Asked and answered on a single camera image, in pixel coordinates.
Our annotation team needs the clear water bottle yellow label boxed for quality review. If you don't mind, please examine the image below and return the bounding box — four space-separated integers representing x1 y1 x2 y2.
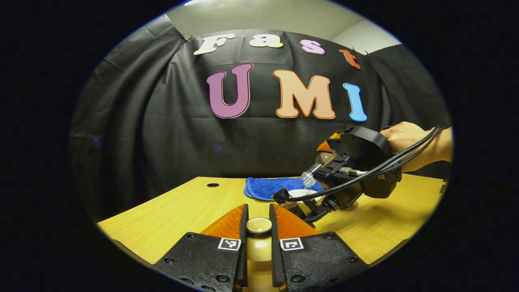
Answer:
300 163 323 188

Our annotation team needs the black backdrop cloth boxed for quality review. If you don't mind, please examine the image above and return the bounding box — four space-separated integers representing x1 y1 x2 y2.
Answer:
69 14 453 221

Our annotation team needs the beige teacup lid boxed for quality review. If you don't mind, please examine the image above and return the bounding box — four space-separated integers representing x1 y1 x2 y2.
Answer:
246 217 273 284

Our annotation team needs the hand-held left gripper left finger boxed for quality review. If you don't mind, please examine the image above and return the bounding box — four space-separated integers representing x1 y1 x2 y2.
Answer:
152 204 249 292

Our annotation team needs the blue towel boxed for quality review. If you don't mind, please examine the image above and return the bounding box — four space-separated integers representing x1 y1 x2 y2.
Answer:
244 176 325 202

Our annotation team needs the beige teacup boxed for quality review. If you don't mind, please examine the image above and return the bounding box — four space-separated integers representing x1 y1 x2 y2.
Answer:
287 189 323 203

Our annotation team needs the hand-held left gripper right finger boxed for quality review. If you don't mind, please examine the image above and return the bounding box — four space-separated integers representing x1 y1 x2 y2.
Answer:
269 204 367 292

